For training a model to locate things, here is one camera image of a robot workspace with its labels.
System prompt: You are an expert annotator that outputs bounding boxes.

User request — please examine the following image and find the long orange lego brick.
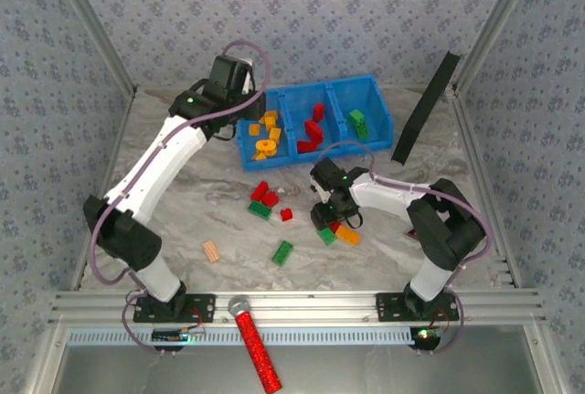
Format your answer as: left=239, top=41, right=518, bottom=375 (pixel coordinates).
left=335, top=225, right=362, bottom=247

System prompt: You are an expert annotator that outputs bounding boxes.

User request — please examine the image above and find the long green lego brick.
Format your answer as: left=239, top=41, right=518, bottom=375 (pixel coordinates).
left=271, top=240, right=294, bottom=267
left=247, top=201, right=273, bottom=221

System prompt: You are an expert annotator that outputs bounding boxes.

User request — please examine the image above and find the blue three-compartment plastic bin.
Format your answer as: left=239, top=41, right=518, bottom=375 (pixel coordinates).
left=236, top=74, right=394, bottom=173

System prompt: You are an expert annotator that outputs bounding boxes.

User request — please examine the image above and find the long black flat strip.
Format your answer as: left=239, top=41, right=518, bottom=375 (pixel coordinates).
left=390, top=50, right=462, bottom=166

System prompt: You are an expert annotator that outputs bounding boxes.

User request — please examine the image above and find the red glitter microphone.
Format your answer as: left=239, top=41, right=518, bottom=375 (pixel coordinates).
left=227, top=295, right=283, bottom=394

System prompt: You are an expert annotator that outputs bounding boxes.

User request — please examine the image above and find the small circuit board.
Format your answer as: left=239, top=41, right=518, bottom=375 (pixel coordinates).
left=409, top=325, right=443, bottom=350
left=152, top=328, right=191, bottom=345

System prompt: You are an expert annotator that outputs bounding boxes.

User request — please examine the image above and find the grey metal sheet panel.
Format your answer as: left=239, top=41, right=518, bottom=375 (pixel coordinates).
left=49, top=343, right=549, bottom=394

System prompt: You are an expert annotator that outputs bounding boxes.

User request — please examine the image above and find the horizontal aluminium mounting rail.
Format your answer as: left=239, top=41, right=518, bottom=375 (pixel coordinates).
left=48, top=287, right=548, bottom=327

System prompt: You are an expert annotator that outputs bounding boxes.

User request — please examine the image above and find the aluminium table side rail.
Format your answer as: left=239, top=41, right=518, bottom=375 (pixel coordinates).
left=450, top=85, right=522, bottom=289
left=72, top=86, right=139, bottom=293

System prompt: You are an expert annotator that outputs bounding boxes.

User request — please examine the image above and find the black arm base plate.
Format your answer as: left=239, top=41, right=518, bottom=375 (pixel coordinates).
left=375, top=292, right=460, bottom=322
left=132, top=293, right=217, bottom=325

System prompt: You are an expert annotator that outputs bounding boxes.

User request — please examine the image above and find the slotted white cable duct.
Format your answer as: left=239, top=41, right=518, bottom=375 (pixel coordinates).
left=68, top=325, right=442, bottom=348

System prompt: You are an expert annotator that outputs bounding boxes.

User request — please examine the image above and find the aluminium frame post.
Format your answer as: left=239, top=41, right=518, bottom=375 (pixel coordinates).
left=451, top=0, right=546, bottom=93
left=45, top=0, right=139, bottom=96

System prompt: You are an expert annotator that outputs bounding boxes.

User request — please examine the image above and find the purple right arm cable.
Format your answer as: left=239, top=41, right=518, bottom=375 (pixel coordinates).
left=316, top=140, right=494, bottom=355

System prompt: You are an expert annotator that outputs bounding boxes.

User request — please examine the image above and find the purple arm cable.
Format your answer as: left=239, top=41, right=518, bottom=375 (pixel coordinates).
left=89, top=39, right=272, bottom=357
left=316, top=140, right=494, bottom=355

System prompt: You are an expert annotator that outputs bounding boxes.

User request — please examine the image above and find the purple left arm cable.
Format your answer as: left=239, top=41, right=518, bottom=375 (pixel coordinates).
left=89, top=39, right=272, bottom=357

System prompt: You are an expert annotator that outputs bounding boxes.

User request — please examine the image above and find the aluminium frame strut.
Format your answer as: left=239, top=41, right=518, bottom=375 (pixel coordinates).
left=523, top=323, right=572, bottom=394
left=22, top=320, right=69, bottom=394

